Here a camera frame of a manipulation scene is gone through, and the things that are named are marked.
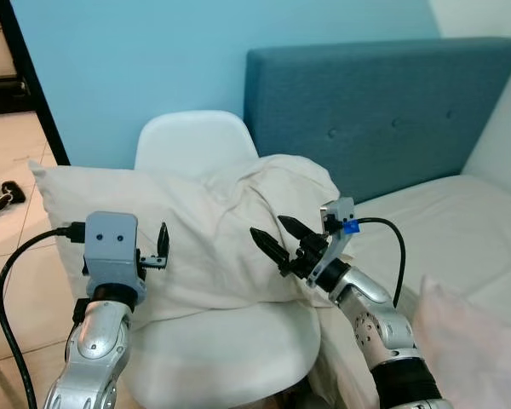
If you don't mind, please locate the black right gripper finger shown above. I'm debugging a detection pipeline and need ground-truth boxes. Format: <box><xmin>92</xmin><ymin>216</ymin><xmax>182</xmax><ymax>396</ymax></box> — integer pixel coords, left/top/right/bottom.
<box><xmin>250</xmin><ymin>228</ymin><xmax>293</xmax><ymax>276</ymax></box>
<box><xmin>278</xmin><ymin>215</ymin><xmax>321</xmax><ymax>245</ymax></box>

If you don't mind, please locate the cream pillow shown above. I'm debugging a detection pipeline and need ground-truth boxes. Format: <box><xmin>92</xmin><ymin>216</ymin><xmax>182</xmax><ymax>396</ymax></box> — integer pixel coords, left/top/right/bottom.
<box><xmin>29</xmin><ymin>154</ymin><xmax>342</xmax><ymax>331</ymax></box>

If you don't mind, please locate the white plastic chair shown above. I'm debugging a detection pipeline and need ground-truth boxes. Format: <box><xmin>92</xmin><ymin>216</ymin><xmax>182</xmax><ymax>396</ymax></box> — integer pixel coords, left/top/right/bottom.
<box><xmin>126</xmin><ymin>110</ymin><xmax>326</xmax><ymax>409</ymax></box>

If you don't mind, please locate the pale pink pillow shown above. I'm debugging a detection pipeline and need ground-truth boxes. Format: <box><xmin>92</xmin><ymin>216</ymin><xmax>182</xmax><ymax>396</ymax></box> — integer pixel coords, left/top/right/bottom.
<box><xmin>411</xmin><ymin>274</ymin><xmax>511</xmax><ymax>409</ymax></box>

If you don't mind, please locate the blue upholstered headboard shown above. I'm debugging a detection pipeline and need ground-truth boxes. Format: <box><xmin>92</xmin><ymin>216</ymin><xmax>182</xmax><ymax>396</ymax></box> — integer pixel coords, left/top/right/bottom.
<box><xmin>244</xmin><ymin>36</ymin><xmax>511</xmax><ymax>205</ymax></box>

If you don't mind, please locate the bed with white sheet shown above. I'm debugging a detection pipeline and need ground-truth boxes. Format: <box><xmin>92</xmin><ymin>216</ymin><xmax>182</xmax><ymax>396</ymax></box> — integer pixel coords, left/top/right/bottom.
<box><xmin>305</xmin><ymin>174</ymin><xmax>511</xmax><ymax>409</ymax></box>

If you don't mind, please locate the black shoe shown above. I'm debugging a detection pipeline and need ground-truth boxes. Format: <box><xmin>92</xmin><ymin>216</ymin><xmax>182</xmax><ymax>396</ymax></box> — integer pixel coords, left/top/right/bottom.
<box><xmin>0</xmin><ymin>180</ymin><xmax>26</xmax><ymax>205</ymax></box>

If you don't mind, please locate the dark low cabinet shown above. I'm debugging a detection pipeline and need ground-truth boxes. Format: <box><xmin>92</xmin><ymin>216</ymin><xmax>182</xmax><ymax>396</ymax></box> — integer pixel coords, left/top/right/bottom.
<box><xmin>0</xmin><ymin>75</ymin><xmax>24</xmax><ymax>117</ymax></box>

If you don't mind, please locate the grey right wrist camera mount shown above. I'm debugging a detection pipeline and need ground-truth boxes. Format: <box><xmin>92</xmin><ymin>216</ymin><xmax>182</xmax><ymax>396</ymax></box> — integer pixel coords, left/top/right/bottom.
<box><xmin>319</xmin><ymin>197</ymin><xmax>361</xmax><ymax>267</ymax></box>

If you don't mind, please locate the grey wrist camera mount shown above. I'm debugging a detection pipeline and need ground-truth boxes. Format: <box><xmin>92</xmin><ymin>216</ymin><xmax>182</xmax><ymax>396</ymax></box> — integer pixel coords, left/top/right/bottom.
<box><xmin>83</xmin><ymin>211</ymin><xmax>142</xmax><ymax>287</ymax></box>
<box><xmin>319</xmin><ymin>197</ymin><xmax>361</xmax><ymax>267</ymax></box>

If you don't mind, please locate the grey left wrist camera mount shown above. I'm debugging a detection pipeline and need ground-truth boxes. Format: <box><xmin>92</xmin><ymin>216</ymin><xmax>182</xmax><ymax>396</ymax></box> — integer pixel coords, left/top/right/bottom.
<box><xmin>83</xmin><ymin>211</ymin><xmax>142</xmax><ymax>287</ymax></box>

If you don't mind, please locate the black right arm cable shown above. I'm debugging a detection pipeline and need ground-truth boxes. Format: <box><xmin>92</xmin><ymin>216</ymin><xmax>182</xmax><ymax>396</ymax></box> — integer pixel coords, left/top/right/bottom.
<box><xmin>356</xmin><ymin>216</ymin><xmax>408</xmax><ymax>309</ymax></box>

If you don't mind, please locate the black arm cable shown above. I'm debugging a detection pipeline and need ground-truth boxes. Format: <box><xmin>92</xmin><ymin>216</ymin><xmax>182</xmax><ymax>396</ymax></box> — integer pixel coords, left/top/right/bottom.
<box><xmin>356</xmin><ymin>216</ymin><xmax>408</xmax><ymax>309</ymax></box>
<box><xmin>0</xmin><ymin>222</ymin><xmax>87</xmax><ymax>409</ymax></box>

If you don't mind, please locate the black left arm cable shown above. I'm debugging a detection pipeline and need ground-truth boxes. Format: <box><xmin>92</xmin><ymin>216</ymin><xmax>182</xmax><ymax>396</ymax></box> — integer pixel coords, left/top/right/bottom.
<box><xmin>0</xmin><ymin>222</ymin><xmax>87</xmax><ymax>409</ymax></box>

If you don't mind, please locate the black door frame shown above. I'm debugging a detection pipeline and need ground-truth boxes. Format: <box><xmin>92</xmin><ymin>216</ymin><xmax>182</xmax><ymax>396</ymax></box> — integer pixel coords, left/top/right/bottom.
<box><xmin>0</xmin><ymin>0</ymin><xmax>72</xmax><ymax>166</ymax></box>

